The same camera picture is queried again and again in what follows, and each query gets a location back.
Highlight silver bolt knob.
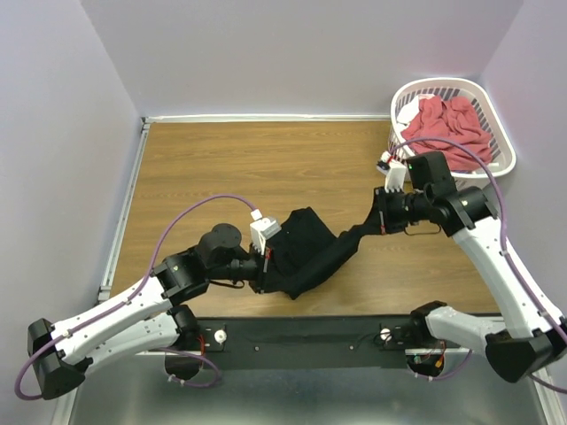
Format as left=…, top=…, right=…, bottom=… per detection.
left=214, top=329, right=228, bottom=344
left=379, top=328, right=392, bottom=343

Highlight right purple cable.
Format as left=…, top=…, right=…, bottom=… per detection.
left=380, top=137, right=567, bottom=393

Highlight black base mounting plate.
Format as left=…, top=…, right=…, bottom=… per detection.
left=198, top=314, right=441, bottom=372

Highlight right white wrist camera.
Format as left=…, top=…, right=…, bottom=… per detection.
left=377, top=151, right=407, bottom=192

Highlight black t-shirt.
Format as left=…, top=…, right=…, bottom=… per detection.
left=257, top=205, right=384, bottom=299

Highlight left silver bolt knob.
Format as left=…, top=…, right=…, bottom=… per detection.
left=214, top=329, right=228, bottom=344

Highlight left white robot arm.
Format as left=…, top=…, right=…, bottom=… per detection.
left=27, top=218, right=281, bottom=400

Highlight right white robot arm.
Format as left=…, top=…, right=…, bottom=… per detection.
left=370, top=151, right=566, bottom=383

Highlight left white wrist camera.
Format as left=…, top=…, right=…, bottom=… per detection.
left=250, top=209, right=281, bottom=254

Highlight aluminium frame rail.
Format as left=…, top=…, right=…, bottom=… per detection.
left=52, top=346, right=566, bottom=424

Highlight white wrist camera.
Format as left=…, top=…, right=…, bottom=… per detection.
left=377, top=151, right=407, bottom=192
left=250, top=209, right=281, bottom=254

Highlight white laundry basket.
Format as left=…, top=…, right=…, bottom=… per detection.
left=387, top=78, right=517, bottom=189

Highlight white cloth in basket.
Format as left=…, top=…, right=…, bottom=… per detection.
left=396, top=94, right=434, bottom=132

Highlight red t-shirt in basket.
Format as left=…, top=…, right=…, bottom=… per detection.
left=400, top=96, right=493, bottom=173

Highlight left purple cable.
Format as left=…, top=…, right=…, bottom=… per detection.
left=13, top=194, right=262, bottom=402

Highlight purple cable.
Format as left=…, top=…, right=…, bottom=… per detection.
left=13, top=194, right=262, bottom=402
left=380, top=137, right=567, bottom=393

